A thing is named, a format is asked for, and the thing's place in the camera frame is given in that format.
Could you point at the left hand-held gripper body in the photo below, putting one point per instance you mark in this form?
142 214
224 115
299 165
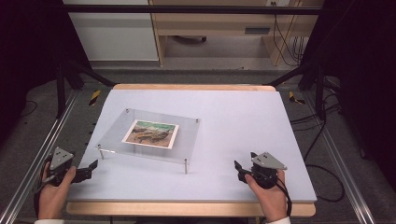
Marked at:
60 158

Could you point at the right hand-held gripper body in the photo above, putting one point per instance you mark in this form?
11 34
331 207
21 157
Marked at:
267 161

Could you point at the clear acrylic photo frame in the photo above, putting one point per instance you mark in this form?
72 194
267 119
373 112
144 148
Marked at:
118 130

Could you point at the painting print of boats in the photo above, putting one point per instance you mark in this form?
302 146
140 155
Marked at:
151 134

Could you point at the person's left hand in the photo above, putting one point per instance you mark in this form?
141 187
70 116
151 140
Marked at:
53 199

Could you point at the person's right hand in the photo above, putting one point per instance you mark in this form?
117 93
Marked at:
272 200

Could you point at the white table cover sheet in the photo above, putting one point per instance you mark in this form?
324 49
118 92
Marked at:
236 124

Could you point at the person's white left sleeve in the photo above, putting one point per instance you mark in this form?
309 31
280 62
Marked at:
49 221

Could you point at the person's white sleeve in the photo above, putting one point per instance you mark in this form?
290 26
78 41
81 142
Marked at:
49 221
280 221

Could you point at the person's white right sleeve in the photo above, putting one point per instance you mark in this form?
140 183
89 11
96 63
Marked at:
280 221

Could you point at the black metal stand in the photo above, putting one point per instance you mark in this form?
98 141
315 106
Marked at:
319 93
60 93

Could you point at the wooden table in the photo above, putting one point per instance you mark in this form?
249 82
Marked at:
186 209

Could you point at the yellow black tape marker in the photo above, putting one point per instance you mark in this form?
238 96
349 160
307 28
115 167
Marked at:
95 97
292 98

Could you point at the black curtain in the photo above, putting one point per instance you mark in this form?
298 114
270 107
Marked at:
28 46
364 77

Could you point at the white cabinet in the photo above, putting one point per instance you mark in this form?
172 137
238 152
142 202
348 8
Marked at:
115 37

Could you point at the light wooden desk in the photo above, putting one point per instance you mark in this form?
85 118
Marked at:
211 23

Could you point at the black horizontal bar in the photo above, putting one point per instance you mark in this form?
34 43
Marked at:
186 9

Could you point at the aluminium floor rail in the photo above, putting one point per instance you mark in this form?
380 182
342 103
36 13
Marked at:
46 146
339 161

